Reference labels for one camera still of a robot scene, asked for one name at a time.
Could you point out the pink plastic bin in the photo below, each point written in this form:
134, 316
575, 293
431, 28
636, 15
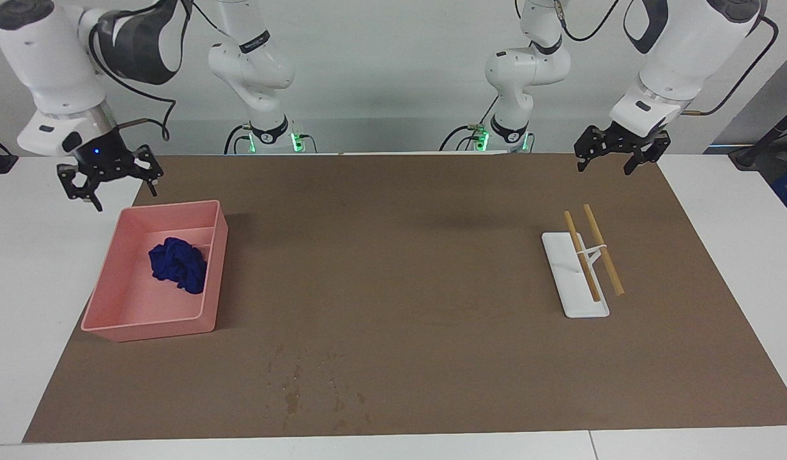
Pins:
125, 300

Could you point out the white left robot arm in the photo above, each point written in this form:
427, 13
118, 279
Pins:
681, 57

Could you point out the blue cloth towel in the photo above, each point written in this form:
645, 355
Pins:
176, 265

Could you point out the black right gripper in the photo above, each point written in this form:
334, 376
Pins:
106, 156

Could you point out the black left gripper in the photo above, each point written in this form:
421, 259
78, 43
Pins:
630, 137

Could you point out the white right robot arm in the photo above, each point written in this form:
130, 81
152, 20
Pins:
48, 64

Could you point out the white towel rack wooden rods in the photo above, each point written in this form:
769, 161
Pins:
582, 300

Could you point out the brown table mat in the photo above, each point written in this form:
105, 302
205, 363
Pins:
432, 287

